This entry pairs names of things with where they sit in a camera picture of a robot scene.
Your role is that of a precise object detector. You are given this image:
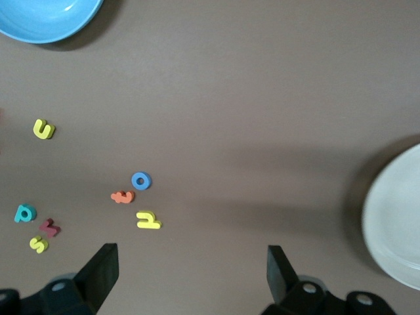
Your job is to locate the beige round plate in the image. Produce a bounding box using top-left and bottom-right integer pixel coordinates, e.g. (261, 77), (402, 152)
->
(362, 143), (420, 291)

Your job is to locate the yellow foam letter s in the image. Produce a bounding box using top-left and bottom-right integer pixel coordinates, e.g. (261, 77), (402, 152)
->
(29, 235), (49, 255)

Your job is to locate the teal foam letter d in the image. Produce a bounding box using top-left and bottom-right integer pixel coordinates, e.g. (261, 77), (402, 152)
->
(14, 203), (37, 224)

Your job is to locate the blue round plate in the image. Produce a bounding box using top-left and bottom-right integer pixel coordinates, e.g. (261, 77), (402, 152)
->
(0, 0), (105, 45)

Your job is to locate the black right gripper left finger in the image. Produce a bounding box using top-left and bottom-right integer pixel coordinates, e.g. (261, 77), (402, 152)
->
(0, 243), (119, 315)

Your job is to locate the orange letter r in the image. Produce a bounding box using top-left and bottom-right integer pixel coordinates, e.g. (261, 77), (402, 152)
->
(110, 190), (136, 205)

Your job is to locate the yellow foam letter u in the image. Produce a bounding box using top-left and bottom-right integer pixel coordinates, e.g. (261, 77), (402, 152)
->
(32, 118), (56, 140)

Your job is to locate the yellow foam letter h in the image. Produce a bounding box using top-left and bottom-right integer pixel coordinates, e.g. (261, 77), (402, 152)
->
(136, 210), (163, 230)

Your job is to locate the maroon foam letter k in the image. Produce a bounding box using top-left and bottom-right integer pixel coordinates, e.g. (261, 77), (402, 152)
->
(38, 218), (62, 238)

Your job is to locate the brown table cover sheet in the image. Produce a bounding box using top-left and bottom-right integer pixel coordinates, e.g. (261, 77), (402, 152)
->
(0, 0), (420, 315)

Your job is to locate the blue foam letter o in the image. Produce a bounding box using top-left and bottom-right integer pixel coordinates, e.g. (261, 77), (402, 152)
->
(131, 171), (153, 191)

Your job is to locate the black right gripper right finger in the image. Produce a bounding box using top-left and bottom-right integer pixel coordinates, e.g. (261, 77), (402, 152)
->
(262, 245), (398, 315)

